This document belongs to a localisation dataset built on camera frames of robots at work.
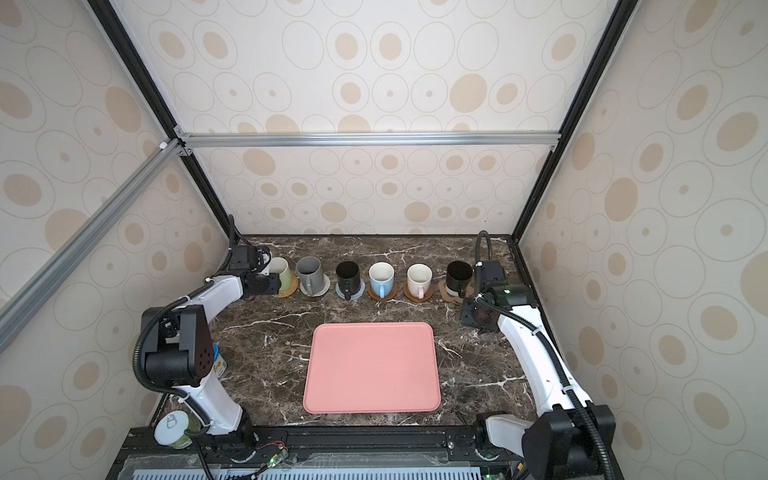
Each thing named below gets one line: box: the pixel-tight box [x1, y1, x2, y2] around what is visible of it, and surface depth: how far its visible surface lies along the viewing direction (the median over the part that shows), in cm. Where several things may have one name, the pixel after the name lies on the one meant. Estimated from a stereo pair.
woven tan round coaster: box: [276, 276, 299, 298], surface depth 105 cm
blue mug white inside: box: [368, 262, 395, 299], surface depth 98 cm
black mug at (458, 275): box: [445, 260, 473, 298], surface depth 97 cm
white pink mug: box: [406, 263, 433, 299], surface depth 97 cm
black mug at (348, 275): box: [336, 260, 361, 301], surface depth 99 cm
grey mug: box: [296, 256, 325, 296], surface depth 97 cm
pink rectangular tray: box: [303, 322, 441, 414], surface depth 87 cm
